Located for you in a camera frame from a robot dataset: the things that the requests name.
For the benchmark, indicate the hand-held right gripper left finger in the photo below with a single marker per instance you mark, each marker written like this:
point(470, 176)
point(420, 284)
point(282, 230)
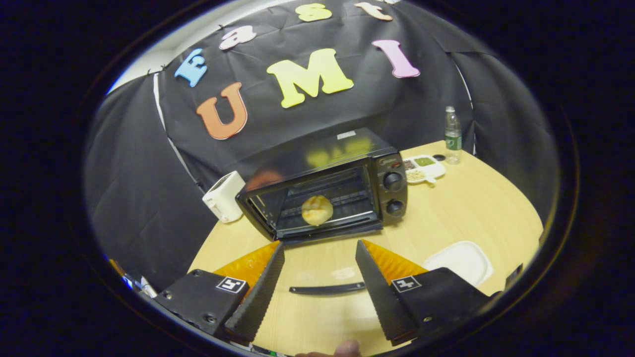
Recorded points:
point(258, 297)

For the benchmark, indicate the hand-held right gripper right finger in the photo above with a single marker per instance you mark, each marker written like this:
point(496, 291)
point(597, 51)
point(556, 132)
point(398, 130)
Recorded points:
point(379, 292)

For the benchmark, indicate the black electric oven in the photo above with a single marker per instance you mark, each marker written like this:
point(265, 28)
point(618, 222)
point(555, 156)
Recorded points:
point(382, 196)

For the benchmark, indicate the golden bread bun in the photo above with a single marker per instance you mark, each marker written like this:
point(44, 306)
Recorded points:
point(317, 210)

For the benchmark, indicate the white square plate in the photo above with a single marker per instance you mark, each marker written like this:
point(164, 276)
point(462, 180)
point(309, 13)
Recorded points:
point(461, 263)

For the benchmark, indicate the white toaster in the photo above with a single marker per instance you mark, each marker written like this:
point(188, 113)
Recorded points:
point(223, 198)

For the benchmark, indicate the white divided snack dish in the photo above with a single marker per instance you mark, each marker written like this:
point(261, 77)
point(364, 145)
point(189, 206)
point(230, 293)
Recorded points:
point(424, 168)

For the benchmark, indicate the clear plastic water bottle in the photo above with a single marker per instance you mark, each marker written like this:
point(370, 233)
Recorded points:
point(452, 139)

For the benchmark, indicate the black bracket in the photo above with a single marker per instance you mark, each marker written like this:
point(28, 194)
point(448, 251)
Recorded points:
point(514, 276)

